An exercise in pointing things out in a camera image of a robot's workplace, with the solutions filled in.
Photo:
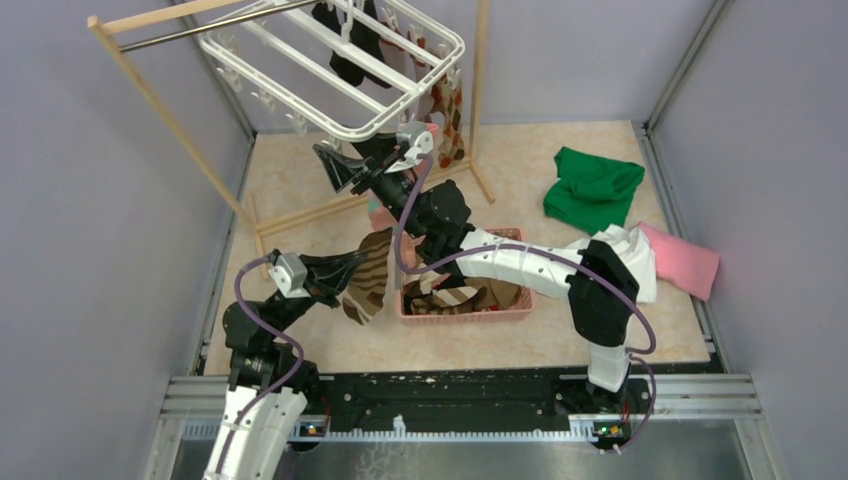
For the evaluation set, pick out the orange brown argyle sock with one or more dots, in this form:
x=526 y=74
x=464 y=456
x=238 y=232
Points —
x=448 y=101

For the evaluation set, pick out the white cloth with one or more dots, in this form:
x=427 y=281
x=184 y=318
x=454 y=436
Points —
x=634 y=249

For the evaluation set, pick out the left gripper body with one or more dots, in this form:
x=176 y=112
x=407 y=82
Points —
x=294 y=305

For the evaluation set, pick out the black hanging sock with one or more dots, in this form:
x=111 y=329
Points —
x=361 y=37

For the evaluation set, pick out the pink sock with teal spots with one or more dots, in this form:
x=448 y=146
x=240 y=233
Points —
x=404 y=175

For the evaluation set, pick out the white plastic clip hanger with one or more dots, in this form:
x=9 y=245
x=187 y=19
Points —
x=290 y=31

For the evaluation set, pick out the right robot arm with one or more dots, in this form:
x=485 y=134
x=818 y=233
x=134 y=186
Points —
x=593 y=279

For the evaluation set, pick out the brown striped sock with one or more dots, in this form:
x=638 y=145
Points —
x=364 y=296

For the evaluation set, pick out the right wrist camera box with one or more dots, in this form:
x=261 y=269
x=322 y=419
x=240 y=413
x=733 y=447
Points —
x=414 y=139

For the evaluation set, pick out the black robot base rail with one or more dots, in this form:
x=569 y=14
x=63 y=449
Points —
x=536 y=405

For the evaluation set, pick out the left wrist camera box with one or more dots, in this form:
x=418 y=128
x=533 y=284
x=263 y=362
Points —
x=289 y=274

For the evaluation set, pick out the pile of socks in basket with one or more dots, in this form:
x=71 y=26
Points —
x=444 y=294

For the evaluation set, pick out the pink plastic basket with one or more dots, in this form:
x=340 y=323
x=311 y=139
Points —
x=523 y=305

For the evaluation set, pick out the wooden clothes rack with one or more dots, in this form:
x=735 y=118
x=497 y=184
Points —
x=104 y=33

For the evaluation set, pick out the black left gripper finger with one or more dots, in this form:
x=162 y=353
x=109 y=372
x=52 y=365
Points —
x=325 y=267
x=327 y=290

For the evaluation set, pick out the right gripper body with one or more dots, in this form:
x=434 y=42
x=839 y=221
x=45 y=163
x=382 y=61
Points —
x=392 y=186

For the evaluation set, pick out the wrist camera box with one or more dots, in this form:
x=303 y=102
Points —
x=414 y=139
x=289 y=274

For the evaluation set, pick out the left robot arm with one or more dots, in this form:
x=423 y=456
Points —
x=270 y=383

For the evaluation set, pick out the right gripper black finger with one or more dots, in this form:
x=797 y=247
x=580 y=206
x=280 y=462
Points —
x=381 y=148
x=344 y=171

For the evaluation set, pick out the pink cloth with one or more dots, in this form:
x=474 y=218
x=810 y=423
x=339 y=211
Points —
x=687 y=266

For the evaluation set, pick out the green shirt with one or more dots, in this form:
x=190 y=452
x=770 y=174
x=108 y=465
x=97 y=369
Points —
x=591 y=192

